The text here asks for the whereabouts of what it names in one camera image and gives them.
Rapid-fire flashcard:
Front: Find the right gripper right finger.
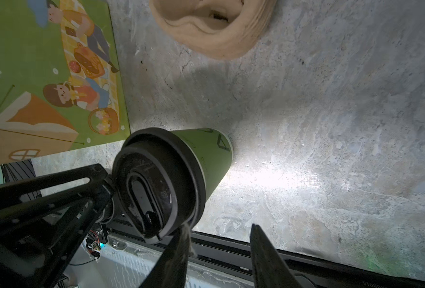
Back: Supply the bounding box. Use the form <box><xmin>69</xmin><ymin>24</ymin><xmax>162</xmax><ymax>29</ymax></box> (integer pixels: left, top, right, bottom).
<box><xmin>250</xmin><ymin>224</ymin><xmax>301</xmax><ymax>288</ymax></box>

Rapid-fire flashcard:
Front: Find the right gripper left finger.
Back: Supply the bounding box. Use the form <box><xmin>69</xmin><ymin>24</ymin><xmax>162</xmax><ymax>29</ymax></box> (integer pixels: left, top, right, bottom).
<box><xmin>140</xmin><ymin>224</ymin><xmax>194</xmax><ymax>288</ymax></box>

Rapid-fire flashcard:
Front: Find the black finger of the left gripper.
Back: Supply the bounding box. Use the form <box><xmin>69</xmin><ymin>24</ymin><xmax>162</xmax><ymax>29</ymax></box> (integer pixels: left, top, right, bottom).
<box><xmin>0</xmin><ymin>164</ymin><xmax>115</xmax><ymax>288</ymax></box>

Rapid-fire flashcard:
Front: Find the black cup lid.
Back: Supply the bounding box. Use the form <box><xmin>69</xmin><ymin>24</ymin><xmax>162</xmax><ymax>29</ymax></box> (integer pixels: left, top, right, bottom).
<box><xmin>111</xmin><ymin>128</ymin><xmax>206</xmax><ymax>244</ymax></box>

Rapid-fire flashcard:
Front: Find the green paper coffee cup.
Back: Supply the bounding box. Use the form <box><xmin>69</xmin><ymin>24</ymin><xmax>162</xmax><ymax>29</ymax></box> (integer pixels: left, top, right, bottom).
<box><xmin>172</xmin><ymin>128</ymin><xmax>234</xmax><ymax>199</ymax></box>

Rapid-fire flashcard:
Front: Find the white paper gift bag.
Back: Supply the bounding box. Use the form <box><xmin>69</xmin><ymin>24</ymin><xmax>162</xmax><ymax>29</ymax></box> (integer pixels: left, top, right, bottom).
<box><xmin>0</xmin><ymin>1</ymin><xmax>130</xmax><ymax>165</ymax></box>

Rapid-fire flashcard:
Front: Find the brown pulp cup carrier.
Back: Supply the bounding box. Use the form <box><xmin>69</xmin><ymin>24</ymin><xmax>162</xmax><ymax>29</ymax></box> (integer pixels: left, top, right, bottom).
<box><xmin>149</xmin><ymin>0</ymin><xmax>277</xmax><ymax>60</ymax></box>

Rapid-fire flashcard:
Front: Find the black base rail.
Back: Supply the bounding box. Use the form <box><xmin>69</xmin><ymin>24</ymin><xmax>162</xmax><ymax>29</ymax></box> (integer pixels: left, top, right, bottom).
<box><xmin>107</xmin><ymin>216</ymin><xmax>425</xmax><ymax>288</ymax></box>

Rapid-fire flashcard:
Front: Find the white slotted cable duct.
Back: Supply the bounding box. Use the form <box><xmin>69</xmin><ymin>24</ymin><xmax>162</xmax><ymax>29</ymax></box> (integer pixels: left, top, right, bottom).
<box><xmin>64</xmin><ymin>237</ymin><xmax>254</xmax><ymax>288</ymax></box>

